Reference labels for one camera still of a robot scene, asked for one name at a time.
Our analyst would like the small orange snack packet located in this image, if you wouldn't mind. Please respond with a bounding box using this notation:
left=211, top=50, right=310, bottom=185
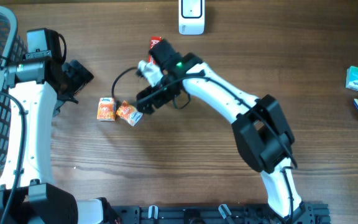
left=116, top=101, right=143, bottom=126

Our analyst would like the orange juice carton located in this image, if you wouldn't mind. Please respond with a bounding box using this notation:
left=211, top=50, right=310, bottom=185
left=97, top=97, right=116, bottom=121

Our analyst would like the red coffee stick sachet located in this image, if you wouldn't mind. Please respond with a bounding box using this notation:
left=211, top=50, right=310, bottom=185
left=149, top=36, right=162, bottom=64

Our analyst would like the teal white small box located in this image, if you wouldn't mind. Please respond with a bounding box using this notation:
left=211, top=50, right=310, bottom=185
left=346, top=66, right=358, bottom=91

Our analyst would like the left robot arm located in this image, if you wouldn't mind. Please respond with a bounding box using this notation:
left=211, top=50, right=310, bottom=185
left=0, top=28, right=121, bottom=223

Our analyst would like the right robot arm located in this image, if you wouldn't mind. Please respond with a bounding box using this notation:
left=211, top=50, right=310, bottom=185
left=135, top=39, right=303, bottom=223

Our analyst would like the white barcode scanner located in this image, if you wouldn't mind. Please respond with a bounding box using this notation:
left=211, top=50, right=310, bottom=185
left=178, top=0, right=205, bottom=35

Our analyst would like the right black cable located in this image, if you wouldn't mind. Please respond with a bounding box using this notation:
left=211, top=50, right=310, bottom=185
left=111, top=66, right=298, bottom=224

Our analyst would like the black cable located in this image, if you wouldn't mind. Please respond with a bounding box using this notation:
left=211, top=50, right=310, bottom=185
left=0, top=30, right=80, bottom=224
left=111, top=66, right=298, bottom=224

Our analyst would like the left black cable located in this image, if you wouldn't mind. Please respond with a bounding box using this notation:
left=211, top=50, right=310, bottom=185
left=0, top=30, right=80, bottom=224

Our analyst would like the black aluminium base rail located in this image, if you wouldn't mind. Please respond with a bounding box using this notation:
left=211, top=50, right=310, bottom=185
left=112, top=203, right=331, bottom=224

